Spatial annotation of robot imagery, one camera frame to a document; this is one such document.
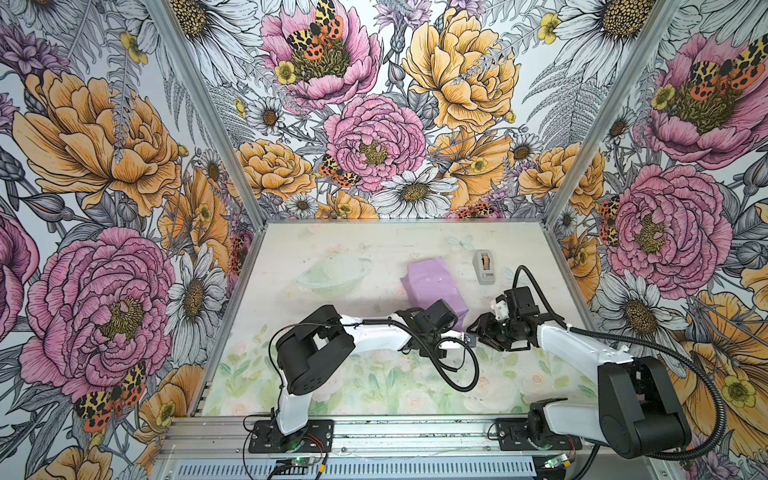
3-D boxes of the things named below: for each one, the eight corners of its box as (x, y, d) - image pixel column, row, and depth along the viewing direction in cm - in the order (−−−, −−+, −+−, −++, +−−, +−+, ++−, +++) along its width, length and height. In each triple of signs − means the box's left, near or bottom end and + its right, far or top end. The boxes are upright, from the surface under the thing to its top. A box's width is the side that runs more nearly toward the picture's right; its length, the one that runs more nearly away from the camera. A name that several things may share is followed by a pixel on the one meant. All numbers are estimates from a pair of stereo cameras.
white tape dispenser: (477, 284, 105) (480, 276, 102) (471, 258, 113) (474, 250, 109) (495, 284, 105) (498, 277, 102) (488, 258, 113) (491, 250, 109)
